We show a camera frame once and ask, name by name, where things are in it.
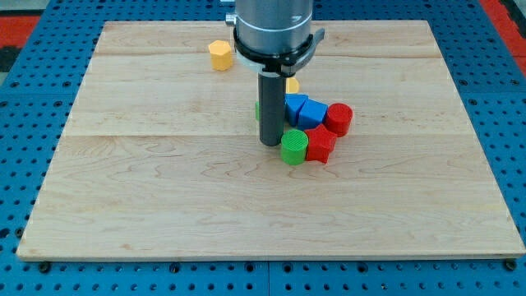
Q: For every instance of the blue pentagon block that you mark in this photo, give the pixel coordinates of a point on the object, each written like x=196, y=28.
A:
x=311, y=114

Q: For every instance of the green block behind rod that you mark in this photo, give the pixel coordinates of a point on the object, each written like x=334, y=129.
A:
x=257, y=111

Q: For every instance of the wooden board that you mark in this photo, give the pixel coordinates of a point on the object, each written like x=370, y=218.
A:
x=160, y=159

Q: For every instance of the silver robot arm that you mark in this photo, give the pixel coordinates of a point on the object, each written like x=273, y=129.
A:
x=271, y=26

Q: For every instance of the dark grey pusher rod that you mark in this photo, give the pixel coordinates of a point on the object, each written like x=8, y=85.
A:
x=271, y=94

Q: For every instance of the red star block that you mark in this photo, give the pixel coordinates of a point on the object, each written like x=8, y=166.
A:
x=321, y=143

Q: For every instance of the yellow hexagon block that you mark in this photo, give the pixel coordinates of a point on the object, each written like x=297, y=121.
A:
x=220, y=55

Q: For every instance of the yellow block behind rod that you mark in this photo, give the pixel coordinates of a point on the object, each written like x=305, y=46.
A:
x=292, y=85

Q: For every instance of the red cylinder block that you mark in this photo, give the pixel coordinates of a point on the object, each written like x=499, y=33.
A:
x=338, y=118

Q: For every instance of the green cylinder block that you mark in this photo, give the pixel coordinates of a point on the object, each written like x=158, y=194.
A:
x=294, y=145

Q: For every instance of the blue block behind rod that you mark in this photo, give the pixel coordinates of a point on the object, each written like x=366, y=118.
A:
x=293, y=106

